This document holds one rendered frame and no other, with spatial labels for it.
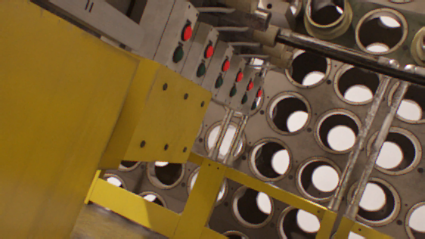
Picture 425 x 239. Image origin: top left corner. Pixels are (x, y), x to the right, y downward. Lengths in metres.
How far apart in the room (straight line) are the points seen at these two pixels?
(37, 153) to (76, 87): 0.05
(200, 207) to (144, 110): 1.75
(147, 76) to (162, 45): 0.64
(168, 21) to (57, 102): 0.77
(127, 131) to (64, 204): 0.09
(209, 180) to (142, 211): 0.33
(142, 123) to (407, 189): 2.53
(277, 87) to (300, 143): 0.35
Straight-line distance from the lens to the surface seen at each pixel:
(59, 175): 0.37
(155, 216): 2.25
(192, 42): 1.25
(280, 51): 1.73
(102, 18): 0.90
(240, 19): 1.43
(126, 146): 0.45
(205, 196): 2.18
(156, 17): 1.11
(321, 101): 2.94
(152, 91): 0.45
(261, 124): 2.97
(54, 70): 0.32
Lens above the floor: 0.56
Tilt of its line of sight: 1 degrees down
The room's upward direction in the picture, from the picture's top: 21 degrees clockwise
